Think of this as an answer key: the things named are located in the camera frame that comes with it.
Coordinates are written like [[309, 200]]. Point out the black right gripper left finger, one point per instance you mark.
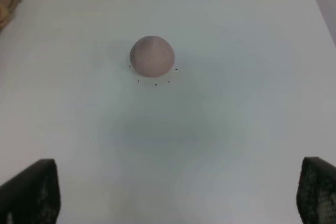
[[33, 195]]

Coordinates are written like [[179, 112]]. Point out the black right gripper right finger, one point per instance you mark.
[[315, 197]]

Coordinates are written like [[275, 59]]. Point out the pink peach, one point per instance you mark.
[[152, 56]]

